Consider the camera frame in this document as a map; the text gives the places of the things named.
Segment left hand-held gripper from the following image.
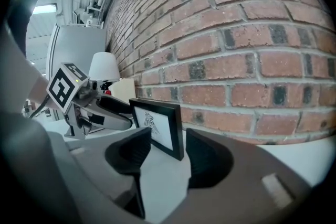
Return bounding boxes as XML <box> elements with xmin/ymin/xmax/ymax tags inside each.
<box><xmin>46</xmin><ymin>61</ymin><xmax>134</xmax><ymax>140</ymax></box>

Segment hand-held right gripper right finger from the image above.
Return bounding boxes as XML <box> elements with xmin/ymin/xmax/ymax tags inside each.
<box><xmin>185</xmin><ymin>127</ymin><xmax>235</xmax><ymax>190</ymax></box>

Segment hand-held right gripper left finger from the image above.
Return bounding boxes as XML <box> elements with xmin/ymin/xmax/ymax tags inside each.
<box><xmin>104</xmin><ymin>126</ymin><xmax>152</xmax><ymax>176</ymax></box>

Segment black picture frame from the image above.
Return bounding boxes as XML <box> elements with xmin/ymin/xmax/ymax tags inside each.
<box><xmin>129</xmin><ymin>98</ymin><xmax>185</xmax><ymax>162</ymax></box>

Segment person's left forearm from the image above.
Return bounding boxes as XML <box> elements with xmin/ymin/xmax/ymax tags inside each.
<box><xmin>26</xmin><ymin>59</ymin><xmax>57</xmax><ymax>111</ymax></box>

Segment white desk with drawers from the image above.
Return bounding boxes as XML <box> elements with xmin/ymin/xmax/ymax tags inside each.
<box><xmin>41</xmin><ymin>118</ymin><xmax>336</xmax><ymax>221</ymax></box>

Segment beige desktop organizer box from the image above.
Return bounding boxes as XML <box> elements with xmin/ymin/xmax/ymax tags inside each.
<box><xmin>109</xmin><ymin>78</ymin><xmax>137</xmax><ymax>100</ymax></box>

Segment white table lamp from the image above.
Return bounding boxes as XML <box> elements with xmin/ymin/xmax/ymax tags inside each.
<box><xmin>88</xmin><ymin>51</ymin><xmax>121</xmax><ymax>82</ymax></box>

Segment white refrigerator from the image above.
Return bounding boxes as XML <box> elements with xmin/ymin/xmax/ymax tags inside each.
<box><xmin>46</xmin><ymin>24</ymin><xmax>106</xmax><ymax>124</ymax></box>

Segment ceiling light panel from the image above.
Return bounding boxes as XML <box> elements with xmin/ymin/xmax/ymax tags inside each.
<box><xmin>32</xmin><ymin>4</ymin><xmax>58</xmax><ymax>15</ymax></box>

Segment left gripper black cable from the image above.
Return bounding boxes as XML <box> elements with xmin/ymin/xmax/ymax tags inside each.
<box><xmin>28</xmin><ymin>94</ymin><xmax>51</xmax><ymax>119</ymax></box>

